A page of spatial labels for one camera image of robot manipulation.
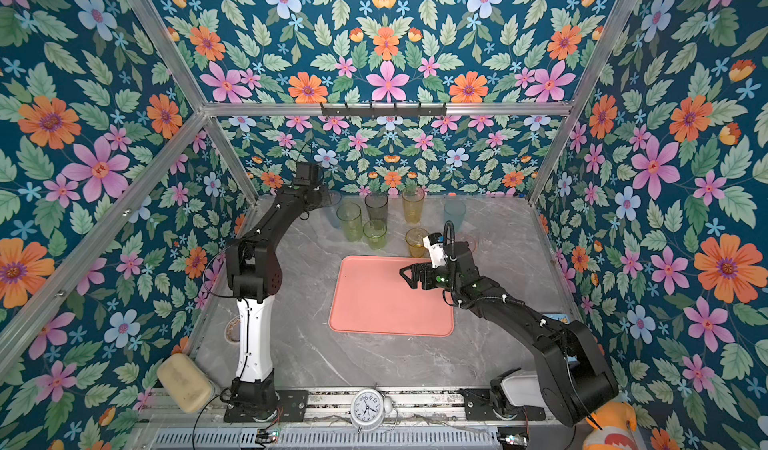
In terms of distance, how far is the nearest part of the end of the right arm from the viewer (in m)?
0.67

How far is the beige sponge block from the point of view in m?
0.73

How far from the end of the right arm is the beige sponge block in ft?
1.91
